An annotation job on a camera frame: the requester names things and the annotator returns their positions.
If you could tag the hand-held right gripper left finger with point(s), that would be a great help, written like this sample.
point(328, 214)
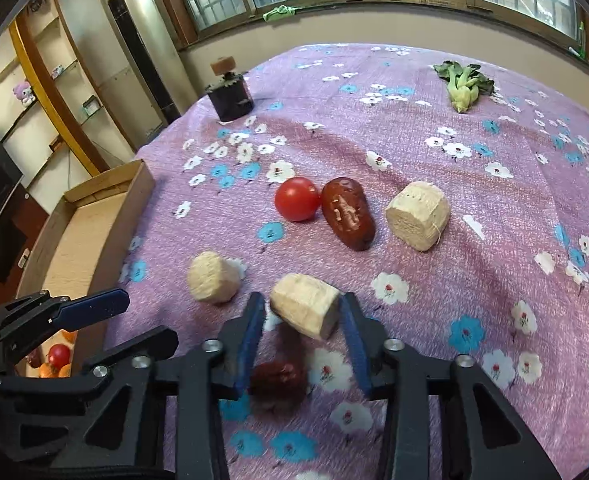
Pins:
point(249, 350)

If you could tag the large beige yam chunk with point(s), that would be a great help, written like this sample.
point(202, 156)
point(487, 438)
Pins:
point(417, 217)

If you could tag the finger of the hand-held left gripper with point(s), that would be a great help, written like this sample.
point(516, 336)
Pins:
point(94, 305)
point(144, 347)

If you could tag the cardboard box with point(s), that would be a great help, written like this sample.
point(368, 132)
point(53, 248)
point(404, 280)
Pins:
point(89, 230)

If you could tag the green bok choy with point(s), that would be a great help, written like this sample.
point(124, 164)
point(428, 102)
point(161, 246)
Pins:
point(462, 87)

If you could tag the black jar with cork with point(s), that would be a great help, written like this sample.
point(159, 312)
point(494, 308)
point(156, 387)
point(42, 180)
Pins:
point(230, 100)

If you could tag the tower air conditioner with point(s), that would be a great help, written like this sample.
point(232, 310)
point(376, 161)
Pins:
point(139, 60)

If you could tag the green cloth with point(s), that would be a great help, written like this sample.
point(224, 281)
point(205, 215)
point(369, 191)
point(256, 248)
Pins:
point(279, 13)

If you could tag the wall shelf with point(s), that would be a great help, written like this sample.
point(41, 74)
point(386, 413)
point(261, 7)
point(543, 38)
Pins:
point(54, 90)

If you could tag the small green box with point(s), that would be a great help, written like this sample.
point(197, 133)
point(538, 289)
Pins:
point(90, 106)

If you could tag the dark red jujube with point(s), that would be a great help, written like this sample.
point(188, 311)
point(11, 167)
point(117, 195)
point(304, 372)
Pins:
point(277, 385)

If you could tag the green bottle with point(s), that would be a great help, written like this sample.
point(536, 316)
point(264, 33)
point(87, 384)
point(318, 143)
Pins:
point(582, 40)

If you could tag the purple plush toy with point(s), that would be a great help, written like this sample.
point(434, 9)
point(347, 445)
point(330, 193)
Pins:
point(24, 92)

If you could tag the orange kumquat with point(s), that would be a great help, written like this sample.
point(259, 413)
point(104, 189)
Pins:
point(48, 371)
point(65, 371)
point(69, 336)

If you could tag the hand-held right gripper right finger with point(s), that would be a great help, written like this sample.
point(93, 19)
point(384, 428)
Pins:
point(357, 350)

